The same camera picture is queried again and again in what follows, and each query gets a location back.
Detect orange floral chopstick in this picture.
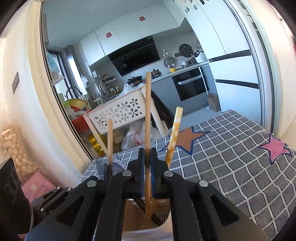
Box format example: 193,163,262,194
165,106,183,168

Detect grey wall switch panel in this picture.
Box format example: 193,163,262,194
11,72,20,94

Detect black round baking pan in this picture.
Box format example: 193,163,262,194
179,44,194,58

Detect black range hood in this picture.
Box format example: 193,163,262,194
108,36,160,76

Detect white upper cabinets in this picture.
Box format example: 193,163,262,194
80,1,185,66

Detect yellow basin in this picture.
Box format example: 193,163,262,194
63,98,88,111

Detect white flower-cutout cart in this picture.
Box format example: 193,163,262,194
82,83,170,160

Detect gold foil package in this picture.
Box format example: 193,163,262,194
87,135,107,157

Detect black cooking pot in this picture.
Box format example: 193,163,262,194
127,76,143,87

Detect white plastic utensil holder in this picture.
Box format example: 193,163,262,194
120,197,174,241

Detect bag of puffed snacks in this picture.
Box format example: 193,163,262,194
0,123,38,182

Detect pink plastic stools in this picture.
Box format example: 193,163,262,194
22,171,56,202

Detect cardboard box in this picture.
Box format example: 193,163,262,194
207,93,221,112

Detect plain bamboo chopstick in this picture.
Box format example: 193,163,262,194
107,119,113,177

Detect white refrigerator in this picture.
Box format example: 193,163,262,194
180,1,261,124

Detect black built-in oven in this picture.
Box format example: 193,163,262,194
172,67,209,101

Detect plain wooden chopstick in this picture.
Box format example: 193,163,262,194
145,72,151,229

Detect red plastic basket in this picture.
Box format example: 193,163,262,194
71,116,90,134

